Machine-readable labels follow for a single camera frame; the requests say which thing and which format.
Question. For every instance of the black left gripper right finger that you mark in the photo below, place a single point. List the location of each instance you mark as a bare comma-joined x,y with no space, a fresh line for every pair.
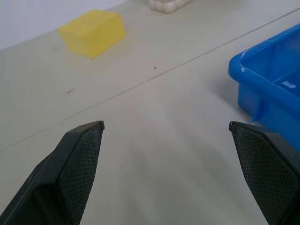
264,168

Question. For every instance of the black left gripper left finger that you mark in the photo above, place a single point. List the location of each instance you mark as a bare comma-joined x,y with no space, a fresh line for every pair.
70,173

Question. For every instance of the yellow plastic box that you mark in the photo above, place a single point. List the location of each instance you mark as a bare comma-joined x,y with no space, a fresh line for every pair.
93,32

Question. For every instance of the blue plastic bin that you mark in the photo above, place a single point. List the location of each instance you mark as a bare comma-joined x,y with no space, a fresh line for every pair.
269,77

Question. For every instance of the white egg tray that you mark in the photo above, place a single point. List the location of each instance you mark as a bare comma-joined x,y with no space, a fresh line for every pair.
167,5

